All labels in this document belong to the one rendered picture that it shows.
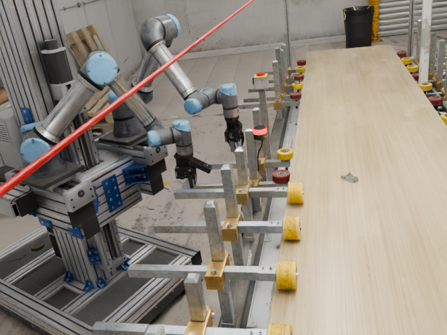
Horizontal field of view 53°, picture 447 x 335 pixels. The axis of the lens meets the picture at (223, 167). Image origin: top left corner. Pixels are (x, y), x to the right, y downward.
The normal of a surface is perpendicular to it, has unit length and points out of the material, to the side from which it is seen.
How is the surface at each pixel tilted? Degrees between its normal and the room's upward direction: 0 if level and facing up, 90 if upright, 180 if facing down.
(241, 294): 0
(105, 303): 0
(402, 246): 0
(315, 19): 90
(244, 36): 90
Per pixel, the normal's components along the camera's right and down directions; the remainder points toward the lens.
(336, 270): -0.13, -0.90
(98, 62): 0.40, 0.26
